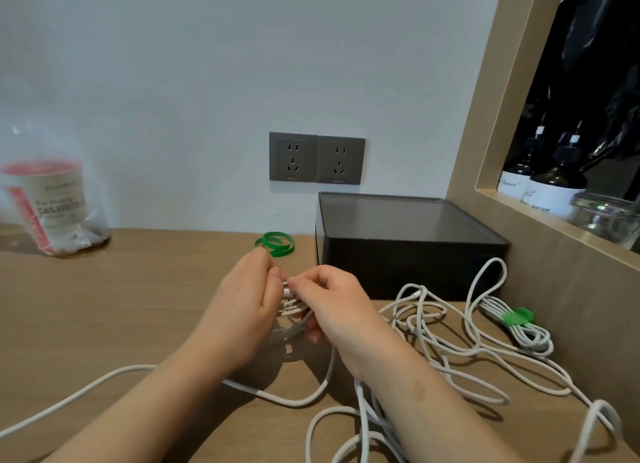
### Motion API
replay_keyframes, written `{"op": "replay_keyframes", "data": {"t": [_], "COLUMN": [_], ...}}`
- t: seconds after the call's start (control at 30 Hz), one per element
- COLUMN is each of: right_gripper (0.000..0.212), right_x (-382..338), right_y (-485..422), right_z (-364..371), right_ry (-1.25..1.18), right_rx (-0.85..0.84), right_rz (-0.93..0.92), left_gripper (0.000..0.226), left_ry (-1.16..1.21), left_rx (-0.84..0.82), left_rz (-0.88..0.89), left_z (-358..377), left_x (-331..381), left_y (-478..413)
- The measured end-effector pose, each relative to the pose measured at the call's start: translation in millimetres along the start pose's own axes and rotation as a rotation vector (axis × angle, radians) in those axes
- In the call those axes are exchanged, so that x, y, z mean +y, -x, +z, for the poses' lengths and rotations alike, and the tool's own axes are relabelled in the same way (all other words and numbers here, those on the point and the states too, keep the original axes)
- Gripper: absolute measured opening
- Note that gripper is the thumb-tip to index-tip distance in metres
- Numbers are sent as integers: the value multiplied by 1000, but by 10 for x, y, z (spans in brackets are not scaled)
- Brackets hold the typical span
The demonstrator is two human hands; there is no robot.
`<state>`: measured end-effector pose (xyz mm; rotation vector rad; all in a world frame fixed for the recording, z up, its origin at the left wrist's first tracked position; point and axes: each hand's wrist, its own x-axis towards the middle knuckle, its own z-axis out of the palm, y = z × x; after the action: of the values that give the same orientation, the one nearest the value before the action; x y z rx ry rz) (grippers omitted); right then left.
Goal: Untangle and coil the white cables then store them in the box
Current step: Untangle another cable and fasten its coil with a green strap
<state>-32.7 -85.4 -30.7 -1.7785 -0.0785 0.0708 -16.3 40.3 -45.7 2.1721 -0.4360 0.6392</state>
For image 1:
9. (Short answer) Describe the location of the person's right hand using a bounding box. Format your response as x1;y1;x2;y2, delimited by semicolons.
288;266;409;381

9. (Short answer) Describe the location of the person's left hand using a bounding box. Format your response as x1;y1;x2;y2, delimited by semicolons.
187;248;288;377

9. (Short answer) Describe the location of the long white charging cable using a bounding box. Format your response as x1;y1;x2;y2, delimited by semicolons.
0;278;337;439

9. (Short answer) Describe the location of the person's right forearm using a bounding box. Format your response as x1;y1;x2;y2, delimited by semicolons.
350;342;527;463

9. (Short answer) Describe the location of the person's left forearm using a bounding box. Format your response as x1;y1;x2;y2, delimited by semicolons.
42;335;247;463

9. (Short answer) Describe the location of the black box with lid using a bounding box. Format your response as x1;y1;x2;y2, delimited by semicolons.
315;192;511;301

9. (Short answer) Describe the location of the clear plastic bag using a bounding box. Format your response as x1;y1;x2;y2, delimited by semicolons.
0;122;112;257

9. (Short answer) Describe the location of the dark bottle with white label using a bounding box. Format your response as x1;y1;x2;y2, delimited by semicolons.
522;135;589;221
497;125;545;201

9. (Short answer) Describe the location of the clear glass jar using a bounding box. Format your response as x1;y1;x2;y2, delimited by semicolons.
567;193;640;251

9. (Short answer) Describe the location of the pile of green cable ties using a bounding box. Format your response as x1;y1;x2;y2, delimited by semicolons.
254;231;296;258

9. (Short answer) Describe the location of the grey wall socket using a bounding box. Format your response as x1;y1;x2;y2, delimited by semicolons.
316;136;366;185
269;132;319;183

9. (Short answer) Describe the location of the tangled white cable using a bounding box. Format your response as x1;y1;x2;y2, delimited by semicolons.
305;258;623;463

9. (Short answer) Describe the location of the green cable tie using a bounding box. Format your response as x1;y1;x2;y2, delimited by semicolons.
501;307;535;326

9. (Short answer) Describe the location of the bundled white cable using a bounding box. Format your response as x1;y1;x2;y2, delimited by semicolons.
479;297;555;357

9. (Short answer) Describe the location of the wooden niche frame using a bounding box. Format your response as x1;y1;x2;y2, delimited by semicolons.
445;0;640;274

